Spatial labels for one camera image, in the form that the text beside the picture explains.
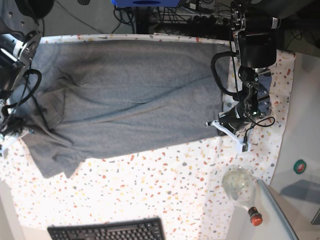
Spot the grey laptop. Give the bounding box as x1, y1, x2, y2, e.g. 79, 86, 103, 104
250, 179, 320, 240

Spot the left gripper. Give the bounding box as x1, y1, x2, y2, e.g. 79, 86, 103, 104
205, 106, 254, 153

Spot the black keyboard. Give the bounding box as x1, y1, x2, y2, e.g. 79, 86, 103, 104
47, 218, 166, 240

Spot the grey t-shirt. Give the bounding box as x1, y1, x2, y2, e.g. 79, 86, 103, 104
16, 40, 229, 178

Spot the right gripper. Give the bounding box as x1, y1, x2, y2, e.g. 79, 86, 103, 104
0, 116, 35, 158

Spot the green tape roll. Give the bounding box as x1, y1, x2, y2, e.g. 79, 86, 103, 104
293, 159, 307, 175

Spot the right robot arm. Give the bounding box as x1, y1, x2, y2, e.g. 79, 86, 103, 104
0, 0, 42, 159

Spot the blue box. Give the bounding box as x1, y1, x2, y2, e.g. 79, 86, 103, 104
111, 0, 184, 8

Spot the clear bottle with red cap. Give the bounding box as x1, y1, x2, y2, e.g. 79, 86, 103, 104
222, 166, 263, 227

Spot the terrazzo patterned tablecloth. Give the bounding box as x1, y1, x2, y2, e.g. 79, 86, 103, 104
0, 35, 296, 240

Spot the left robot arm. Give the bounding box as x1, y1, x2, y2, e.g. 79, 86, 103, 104
206, 0, 280, 153

